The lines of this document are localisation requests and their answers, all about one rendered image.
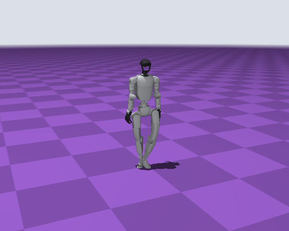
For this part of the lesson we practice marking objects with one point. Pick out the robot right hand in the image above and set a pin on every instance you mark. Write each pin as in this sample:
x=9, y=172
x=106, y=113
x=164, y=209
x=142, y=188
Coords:
x=127, y=117

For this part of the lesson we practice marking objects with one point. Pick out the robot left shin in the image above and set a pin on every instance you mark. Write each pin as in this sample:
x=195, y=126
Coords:
x=148, y=149

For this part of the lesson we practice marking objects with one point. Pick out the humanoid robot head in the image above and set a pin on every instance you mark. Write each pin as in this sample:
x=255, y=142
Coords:
x=145, y=63

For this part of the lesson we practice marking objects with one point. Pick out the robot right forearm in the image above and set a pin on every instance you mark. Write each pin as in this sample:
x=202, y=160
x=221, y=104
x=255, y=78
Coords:
x=130, y=104

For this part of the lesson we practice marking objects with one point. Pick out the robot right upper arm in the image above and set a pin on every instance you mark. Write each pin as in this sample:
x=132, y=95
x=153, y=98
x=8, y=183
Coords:
x=132, y=82

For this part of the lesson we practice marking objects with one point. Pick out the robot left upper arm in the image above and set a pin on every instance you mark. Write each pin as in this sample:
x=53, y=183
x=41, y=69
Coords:
x=156, y=87

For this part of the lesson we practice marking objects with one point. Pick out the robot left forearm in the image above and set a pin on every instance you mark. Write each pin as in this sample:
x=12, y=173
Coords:
x=157, y=102

